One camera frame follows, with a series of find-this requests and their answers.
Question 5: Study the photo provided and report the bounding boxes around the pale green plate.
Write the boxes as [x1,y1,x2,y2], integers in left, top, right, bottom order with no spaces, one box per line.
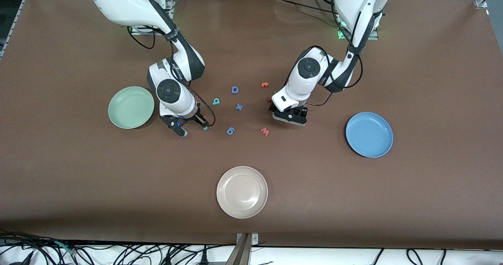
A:
[108,86,155,130]

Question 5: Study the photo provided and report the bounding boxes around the blue plate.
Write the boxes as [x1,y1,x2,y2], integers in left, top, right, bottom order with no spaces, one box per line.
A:
[345,112,394,158]

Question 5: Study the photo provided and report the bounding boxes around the beige plate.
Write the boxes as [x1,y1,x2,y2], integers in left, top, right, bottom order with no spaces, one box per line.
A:
[216,166,269,219]

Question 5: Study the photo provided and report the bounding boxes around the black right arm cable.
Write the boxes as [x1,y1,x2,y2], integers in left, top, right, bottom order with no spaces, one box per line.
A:
[127,23,216,128]

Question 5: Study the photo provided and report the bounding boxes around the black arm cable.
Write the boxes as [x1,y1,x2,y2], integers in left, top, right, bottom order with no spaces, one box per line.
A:
[289,0,364,107]
[127,23,216,128]

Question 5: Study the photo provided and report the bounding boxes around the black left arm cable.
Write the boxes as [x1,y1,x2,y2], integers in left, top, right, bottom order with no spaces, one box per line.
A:
[289,0,364,107]

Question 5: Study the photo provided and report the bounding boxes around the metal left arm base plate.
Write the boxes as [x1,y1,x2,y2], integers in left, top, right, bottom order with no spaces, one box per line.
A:
[337,6,380,40]

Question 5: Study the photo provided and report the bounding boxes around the black table cable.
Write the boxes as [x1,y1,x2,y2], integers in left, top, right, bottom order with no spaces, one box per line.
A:
[280,0,339,17]

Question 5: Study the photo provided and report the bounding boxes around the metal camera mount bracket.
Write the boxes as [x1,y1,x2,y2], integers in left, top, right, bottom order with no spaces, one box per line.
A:
[226,233,259,265]

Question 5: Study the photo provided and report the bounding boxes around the teal cable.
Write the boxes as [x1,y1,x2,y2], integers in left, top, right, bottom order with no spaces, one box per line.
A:
[54,241,77,256]

